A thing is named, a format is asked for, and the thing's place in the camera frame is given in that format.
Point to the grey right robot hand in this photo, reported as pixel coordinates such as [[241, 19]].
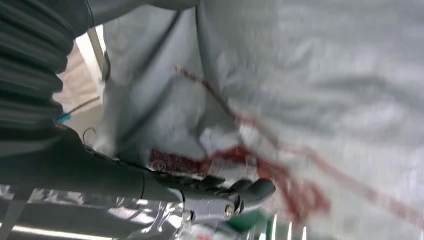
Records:
[[82, 172]]

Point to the green conveyor belt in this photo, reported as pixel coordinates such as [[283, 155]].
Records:
[[248, 225]]

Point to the ribbed grey right arm sleeve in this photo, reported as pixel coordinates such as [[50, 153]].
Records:
[[30, 66]]

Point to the shiny metal conveyor rail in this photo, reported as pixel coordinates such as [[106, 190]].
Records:
[[66, 215]]

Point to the grey metal post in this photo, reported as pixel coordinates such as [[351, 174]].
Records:
[[99, 56]]

